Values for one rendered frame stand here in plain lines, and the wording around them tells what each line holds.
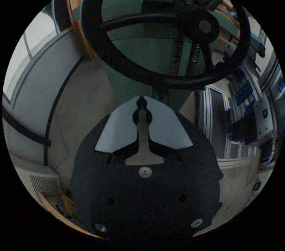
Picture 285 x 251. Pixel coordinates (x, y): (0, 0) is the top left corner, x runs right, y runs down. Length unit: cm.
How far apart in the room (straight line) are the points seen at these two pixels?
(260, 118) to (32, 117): 175
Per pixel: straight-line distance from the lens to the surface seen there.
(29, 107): 137
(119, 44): 33
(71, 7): 192
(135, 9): 30
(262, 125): 40
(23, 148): 142
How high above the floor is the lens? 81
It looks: 63 degrees down
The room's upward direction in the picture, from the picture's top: straight up
